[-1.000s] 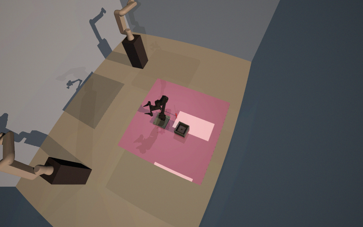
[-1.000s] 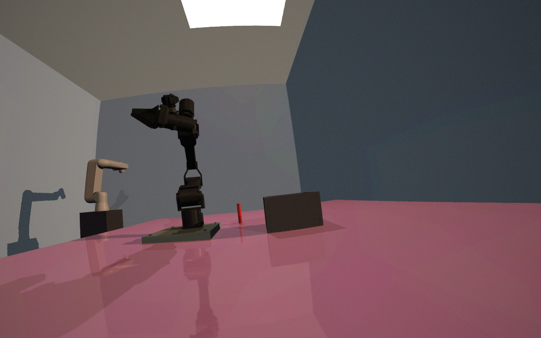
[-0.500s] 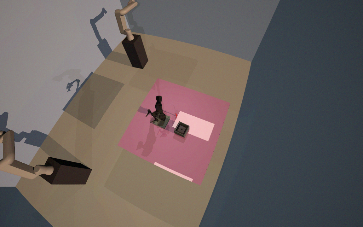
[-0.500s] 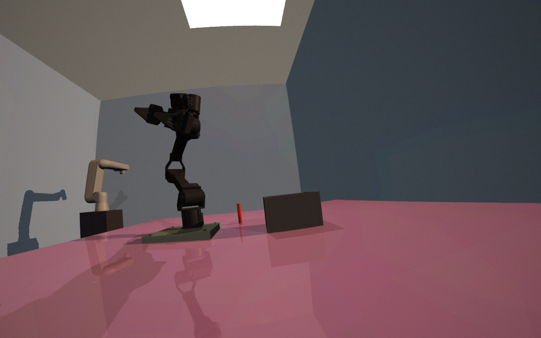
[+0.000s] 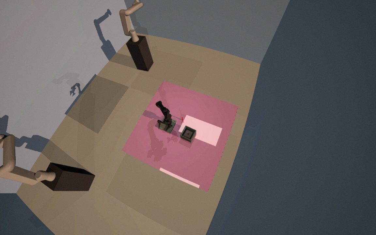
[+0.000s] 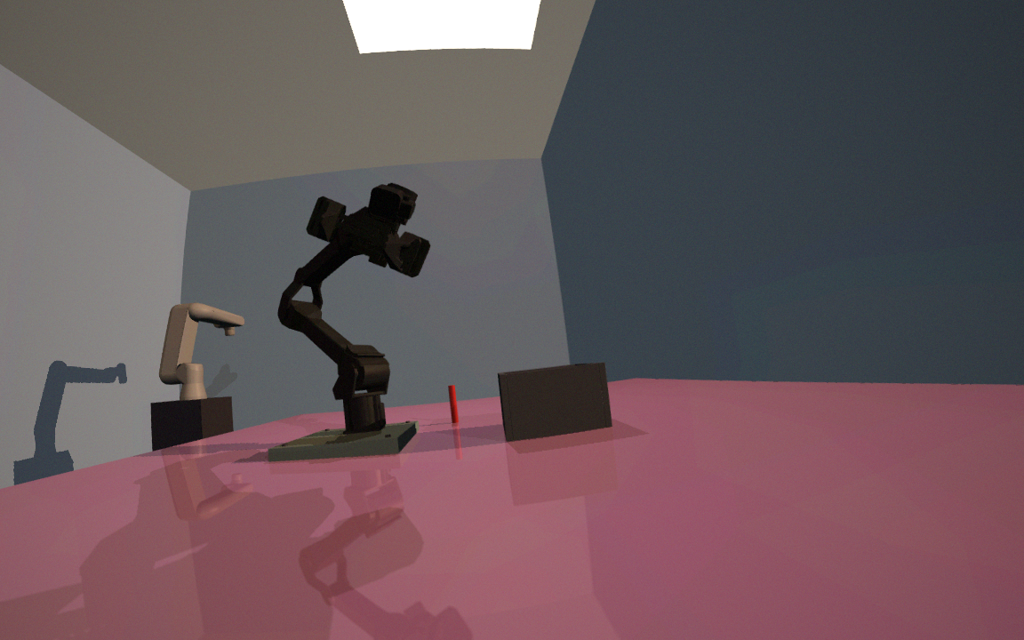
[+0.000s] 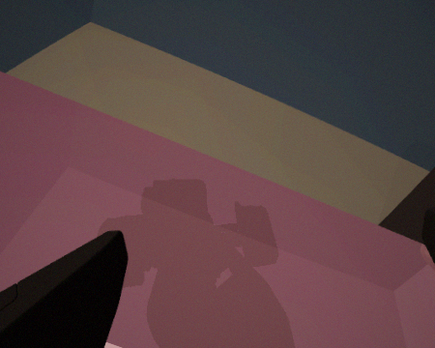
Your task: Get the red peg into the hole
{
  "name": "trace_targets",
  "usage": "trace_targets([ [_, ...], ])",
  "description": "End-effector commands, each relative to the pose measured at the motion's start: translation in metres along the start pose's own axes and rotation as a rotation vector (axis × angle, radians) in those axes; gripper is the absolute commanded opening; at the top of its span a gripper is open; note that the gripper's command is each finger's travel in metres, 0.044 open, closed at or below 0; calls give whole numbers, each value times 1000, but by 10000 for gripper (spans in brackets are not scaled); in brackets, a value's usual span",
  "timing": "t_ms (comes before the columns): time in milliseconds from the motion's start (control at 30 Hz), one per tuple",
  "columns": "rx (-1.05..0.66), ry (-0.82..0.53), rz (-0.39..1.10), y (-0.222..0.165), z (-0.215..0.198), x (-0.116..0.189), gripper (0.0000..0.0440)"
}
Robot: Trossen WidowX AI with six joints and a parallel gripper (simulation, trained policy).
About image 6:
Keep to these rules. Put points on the red peg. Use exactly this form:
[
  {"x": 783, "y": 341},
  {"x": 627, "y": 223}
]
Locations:
[{"x": 452, "y": 397}]

